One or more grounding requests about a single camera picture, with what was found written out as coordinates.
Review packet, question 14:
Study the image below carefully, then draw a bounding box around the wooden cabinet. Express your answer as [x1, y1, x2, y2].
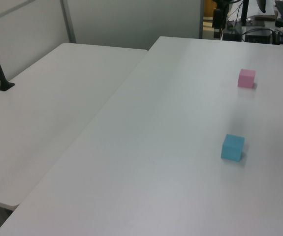
[203, 0, 217, 18]

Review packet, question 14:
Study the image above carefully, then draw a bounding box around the blue foam cube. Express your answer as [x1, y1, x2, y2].
[220, 133, 246, 163]

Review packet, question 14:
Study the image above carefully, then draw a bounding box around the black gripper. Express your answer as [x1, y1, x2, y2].
[213, 0, 229, 39]

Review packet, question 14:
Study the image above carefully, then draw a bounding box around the white side table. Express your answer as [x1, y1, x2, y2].
[0, 42, 149, 236]

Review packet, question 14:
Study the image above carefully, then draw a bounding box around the black monitor stand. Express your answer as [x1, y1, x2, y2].
[240, 0, 266, 27]

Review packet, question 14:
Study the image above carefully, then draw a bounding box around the grey partition post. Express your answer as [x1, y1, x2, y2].
[60, 0, 77, 44]

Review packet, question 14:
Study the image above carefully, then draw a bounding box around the black electronics box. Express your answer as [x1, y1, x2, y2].
[244, 29, 273, 44]

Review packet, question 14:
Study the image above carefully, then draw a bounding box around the black box with green part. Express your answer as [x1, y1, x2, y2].
[223, 21, 242, 41]

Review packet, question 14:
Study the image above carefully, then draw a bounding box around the pink foam cube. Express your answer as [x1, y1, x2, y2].
[237, 68, 256, 88]

